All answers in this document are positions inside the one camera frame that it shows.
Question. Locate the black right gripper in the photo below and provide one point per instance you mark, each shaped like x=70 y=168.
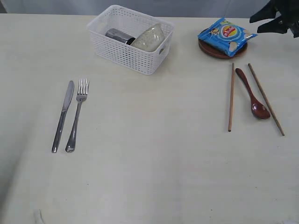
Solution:
x=284 y=15

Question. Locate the blue chips bag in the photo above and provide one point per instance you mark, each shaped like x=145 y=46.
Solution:
x=226 y=36

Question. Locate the brown wooden chopstick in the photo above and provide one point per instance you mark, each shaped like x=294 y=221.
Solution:
x=231 y=97
x=266 y=99

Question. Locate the brown round plate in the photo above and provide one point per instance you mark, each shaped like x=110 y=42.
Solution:
x=212 y=51

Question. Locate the brown wooden spoon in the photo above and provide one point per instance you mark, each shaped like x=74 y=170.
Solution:
x=257 y=108

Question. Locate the grey ceramic bowl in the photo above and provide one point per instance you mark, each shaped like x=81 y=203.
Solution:
x=150 y=39

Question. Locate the silver metal cup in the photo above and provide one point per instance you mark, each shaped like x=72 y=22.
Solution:
x=119 y=36

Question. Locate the silver metal fork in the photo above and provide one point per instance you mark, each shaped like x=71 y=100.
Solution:
x=83 y=89

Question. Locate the silver table knife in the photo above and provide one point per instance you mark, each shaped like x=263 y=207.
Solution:
x=66 y=104

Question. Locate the white perforated plastic basket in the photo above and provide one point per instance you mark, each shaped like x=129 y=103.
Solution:
x=134 y=24

